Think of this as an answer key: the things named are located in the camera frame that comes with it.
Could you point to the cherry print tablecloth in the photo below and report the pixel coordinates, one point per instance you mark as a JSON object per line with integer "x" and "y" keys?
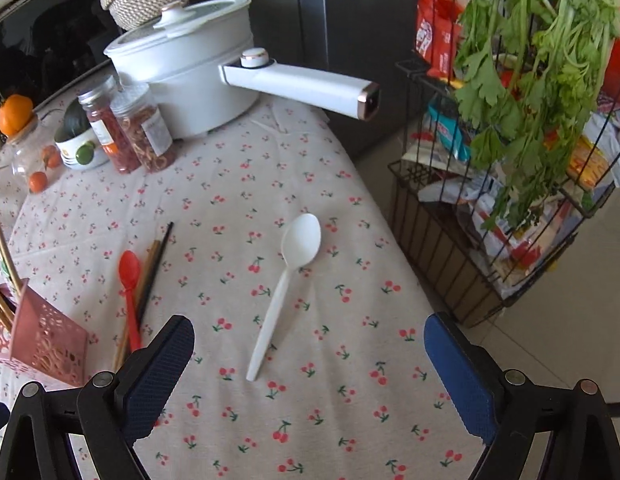
{"x": 340, "y": 310}

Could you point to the white pot lid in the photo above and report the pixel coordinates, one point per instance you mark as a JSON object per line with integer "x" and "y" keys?
{"x": 184, "y": 22}

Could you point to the black chopstick with gold band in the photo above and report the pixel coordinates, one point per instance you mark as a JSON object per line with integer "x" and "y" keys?
{"x": 159, "y": 252}

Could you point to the leafy green celery bunch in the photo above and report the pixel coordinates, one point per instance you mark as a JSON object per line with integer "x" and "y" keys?
{"x": 515, "y": 60}

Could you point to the large orange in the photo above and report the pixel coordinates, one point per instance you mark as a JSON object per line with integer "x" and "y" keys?
{"x": 15, "y": 115}

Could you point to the blue and white packet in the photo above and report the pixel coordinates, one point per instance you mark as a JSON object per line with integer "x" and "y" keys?
{"x": 447, "y": 130}

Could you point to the black microwave oven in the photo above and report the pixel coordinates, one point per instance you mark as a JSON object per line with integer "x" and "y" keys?
{"x": 49, "y": 45}

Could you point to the plastic jar of dried slices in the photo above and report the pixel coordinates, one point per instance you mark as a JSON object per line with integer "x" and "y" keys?
{"x": 147, "y": 132}

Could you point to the red plastic spoon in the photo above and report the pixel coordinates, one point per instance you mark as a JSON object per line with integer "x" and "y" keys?
{"x": 128, "y": 267}

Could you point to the dark green squash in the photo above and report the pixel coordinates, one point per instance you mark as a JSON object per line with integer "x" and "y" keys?
{"x": 72, "y": 120}

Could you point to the red plastic bag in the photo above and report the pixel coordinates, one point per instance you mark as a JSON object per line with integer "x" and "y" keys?
{"x": 617, "y": 70}

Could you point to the white plastic spoon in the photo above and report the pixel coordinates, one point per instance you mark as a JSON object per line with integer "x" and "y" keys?
{"x": 302, "y": 242}

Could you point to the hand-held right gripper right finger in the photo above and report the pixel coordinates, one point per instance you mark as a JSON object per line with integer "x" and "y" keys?
{"x": 460, "y": 382}

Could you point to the yellow packet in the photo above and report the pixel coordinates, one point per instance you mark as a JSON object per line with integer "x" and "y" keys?
{"x": 592, "y": 162}

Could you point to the red snack packets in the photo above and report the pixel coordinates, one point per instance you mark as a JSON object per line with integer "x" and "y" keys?
{"x": 437, "y": 30}

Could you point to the dark grey refrigerator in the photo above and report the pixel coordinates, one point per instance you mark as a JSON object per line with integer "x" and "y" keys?
{"x": 350, "y": 35}

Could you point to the white electric pot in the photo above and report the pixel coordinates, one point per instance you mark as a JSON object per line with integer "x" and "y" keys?
{"x": 189, "y": 85}

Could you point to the plastic jar of red fruit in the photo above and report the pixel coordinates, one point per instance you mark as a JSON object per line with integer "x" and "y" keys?
{"x": 112, "y": 135}

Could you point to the clear glass jar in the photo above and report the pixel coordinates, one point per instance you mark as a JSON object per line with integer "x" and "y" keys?
{"x": 24, "y": 160}

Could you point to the white ceramic pot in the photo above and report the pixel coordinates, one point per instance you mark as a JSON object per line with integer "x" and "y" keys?
{"x": 69, "y": 152}

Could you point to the heap of assorted packets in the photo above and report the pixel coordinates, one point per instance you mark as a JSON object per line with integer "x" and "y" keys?
{"x": 510, "y": 230}

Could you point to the pink perforated utensil holder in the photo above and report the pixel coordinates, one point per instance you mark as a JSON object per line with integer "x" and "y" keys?
{"x": 49, "y": 340}

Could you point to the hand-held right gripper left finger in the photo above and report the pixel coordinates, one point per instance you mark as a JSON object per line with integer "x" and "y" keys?
{"x": 152, "y": 382}

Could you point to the small orange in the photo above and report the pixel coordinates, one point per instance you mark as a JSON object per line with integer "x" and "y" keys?
{"x": 38, "y": 181}
{"x": 51, "y": 156}

